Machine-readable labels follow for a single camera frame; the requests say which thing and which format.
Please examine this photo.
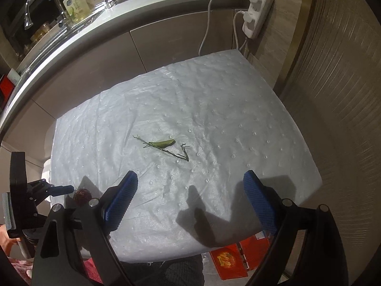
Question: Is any dark red lychee fruit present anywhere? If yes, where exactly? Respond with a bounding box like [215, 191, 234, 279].
[73, 189, 92, 207]

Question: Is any red black kitchen appliance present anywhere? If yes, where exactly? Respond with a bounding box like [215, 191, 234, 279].
[0, 75, 15, 103]

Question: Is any chrome kitchen faucet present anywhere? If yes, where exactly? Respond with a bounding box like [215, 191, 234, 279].
[24, 0, 71, 30]

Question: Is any person's left hand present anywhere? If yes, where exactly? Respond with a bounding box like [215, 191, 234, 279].
[0, 225, 21, 257]

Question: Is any white round stool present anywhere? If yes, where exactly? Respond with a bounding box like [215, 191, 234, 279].
[41, 159, 51, 183]

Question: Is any red paper packet on floor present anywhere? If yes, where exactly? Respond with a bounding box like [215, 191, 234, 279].
[209, 232, 270, 280]

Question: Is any green leafy twig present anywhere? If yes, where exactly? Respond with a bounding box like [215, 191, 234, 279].
[133, 136, 189, 162]

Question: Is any green dish soap bottle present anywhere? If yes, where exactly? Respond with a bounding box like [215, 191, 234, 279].
[63, 0, 91, 24]

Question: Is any white power strip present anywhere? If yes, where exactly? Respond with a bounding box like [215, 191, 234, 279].
[242, 0, 274, 39]

